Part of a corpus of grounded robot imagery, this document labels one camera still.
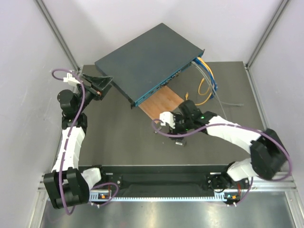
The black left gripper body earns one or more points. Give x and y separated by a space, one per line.
93 92

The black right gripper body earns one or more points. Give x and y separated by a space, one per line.
182 123

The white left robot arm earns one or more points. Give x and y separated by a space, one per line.
66 185

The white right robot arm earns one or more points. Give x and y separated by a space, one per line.
264 147

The silver transceiver module bottom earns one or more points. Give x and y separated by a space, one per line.
180 142

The wooden board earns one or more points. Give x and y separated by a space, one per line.
161 101

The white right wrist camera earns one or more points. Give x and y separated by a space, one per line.
168 118

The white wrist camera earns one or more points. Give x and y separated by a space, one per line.
72 81
168 118

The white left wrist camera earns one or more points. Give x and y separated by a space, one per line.
72 81

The dark blue network switch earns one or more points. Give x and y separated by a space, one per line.
148 62

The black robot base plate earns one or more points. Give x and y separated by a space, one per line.
160 181

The grey slotted cable duct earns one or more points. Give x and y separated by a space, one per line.
105 195

